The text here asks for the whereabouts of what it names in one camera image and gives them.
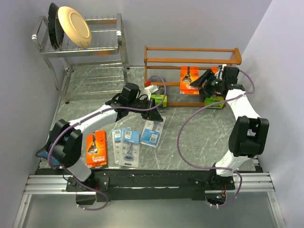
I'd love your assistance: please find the cream plate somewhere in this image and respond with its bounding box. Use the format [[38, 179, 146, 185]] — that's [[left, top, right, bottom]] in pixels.
[[57, 6, 92, 48]]

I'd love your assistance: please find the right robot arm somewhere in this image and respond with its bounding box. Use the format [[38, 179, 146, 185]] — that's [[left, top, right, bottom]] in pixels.
[[191, 64, 269, 189]]

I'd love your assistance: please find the blue razor blister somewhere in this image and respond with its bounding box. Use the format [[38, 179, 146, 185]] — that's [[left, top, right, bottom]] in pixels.
[[112, 128, 125, 164], [118, 129, 140, 168], [140, 117, 166, 147]]

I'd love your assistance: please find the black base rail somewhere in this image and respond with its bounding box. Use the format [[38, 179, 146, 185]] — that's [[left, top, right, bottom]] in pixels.
[[24, 169, 275, 206]]

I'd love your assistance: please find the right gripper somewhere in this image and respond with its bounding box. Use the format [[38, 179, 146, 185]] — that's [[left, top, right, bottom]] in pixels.
[[190, 68, 225, 98]]

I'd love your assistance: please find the black plate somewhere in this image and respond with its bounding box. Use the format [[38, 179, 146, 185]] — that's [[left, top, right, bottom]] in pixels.
[[47, 2, 64, 50]]

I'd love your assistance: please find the green black razor box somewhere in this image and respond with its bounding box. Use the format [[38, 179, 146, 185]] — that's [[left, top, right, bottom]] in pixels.
[[204, 96, 225, 109], [151, 86, 167, 107]]

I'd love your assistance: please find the orange razor box back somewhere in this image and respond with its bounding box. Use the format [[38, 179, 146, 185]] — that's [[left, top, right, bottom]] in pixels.
[[180, 66, 199, 95]]

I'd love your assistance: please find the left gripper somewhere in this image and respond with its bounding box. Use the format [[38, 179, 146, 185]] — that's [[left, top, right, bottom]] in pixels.
[[129, 97, 163, 122]]

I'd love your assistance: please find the steel dish rack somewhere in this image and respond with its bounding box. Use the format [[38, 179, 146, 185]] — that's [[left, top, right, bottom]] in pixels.
[[31, 13, 130, 104]]

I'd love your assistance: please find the wooden two-tier shelf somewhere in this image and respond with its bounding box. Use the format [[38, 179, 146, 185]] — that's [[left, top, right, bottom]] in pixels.
[[143, 46, 243, 107]]

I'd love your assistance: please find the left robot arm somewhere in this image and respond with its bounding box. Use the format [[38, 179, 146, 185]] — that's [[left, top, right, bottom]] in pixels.
[[43, 83, 163, 191]]

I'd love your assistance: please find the orange Fusion5 razor box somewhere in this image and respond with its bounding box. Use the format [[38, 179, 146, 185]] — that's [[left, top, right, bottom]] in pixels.
[[210, 66, 219, 74]]

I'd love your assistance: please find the blue star-shaped dish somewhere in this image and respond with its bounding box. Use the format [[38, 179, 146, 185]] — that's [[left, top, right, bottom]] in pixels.
[[36, 132, 73, 169]]

